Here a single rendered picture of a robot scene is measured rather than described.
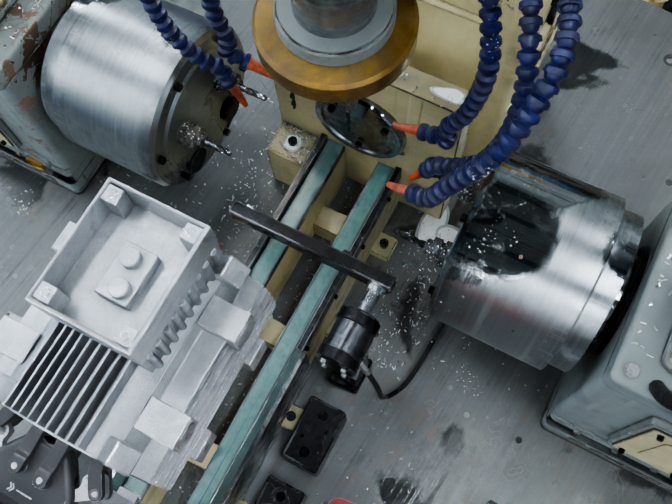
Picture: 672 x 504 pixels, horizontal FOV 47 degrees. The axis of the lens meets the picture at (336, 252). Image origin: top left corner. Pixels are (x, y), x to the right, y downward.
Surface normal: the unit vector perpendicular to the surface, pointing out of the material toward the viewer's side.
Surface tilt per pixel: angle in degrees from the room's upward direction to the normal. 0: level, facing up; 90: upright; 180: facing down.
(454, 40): 90
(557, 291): 32
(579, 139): 0
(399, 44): 0
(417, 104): 90
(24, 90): 90
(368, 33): 0
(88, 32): 9
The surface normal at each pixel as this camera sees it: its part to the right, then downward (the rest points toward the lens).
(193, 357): -0.04, -0.36
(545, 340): -0.43, 0.57
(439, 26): -0.47, 0.83
